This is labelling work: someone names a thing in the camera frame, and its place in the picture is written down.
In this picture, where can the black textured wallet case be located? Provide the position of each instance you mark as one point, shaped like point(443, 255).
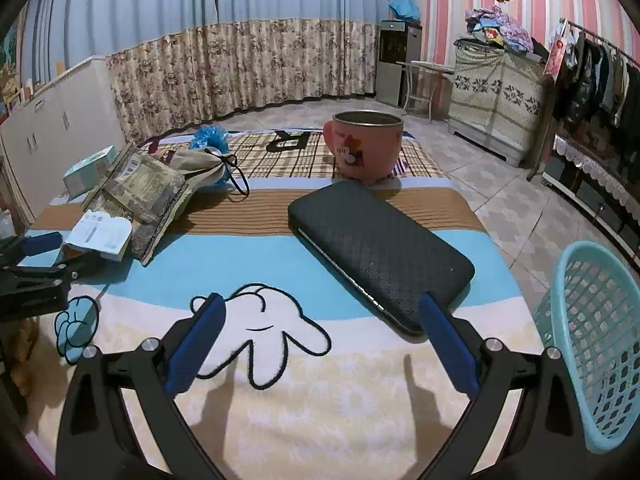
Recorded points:
point(388, 257)

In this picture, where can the clothes rack with garments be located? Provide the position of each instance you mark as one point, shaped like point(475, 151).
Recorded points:
point(595, 100)

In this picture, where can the pink cartoon mug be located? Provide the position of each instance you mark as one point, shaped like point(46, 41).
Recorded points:
point(365, 143)

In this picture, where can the grey printed snack bag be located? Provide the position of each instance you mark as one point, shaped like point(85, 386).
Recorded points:
point(143, 190)

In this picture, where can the light blue tissue box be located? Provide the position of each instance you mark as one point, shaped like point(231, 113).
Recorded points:
point(87, 173)

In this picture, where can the pile of folded clothes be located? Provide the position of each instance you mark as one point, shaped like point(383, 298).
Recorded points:
point(493, 26)

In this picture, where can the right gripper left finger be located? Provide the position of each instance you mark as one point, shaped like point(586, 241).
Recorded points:
point(96, 438)

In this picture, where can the low lace covered bench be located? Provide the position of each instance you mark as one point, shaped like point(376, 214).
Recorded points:
point(581, 178)

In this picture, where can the beige drawstring pouch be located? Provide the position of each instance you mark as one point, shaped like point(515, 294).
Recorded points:
point(209, 168)

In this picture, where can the cloth covered cabinet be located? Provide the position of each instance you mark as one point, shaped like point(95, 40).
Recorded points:
point(496, 99)

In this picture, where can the pink hanging bag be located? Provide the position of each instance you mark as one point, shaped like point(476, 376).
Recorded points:
point(556, 52)

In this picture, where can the white low cabinet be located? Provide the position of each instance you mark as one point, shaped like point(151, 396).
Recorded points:
point(68, 119)

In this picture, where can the blue plastic bag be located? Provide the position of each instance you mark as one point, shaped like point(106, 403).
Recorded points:
point(209, 136)

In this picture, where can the grey water dispenser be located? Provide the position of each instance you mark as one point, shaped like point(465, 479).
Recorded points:
point(399, 43)

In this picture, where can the light blue plastic basket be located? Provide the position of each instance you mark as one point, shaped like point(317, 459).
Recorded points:
point(591, 314)

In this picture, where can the white paper leaflet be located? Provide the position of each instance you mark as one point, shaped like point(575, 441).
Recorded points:
point(97, 231)

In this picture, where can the small metal chair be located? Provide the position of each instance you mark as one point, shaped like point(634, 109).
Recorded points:
point(422, 81)

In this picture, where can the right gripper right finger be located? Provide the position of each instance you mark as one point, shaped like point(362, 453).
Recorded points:
point(545, 440)

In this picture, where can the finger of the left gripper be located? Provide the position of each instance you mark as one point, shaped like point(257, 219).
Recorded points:
point(15, 248)

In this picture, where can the blue and floral curtain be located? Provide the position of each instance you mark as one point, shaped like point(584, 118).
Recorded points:
point(174, 63)

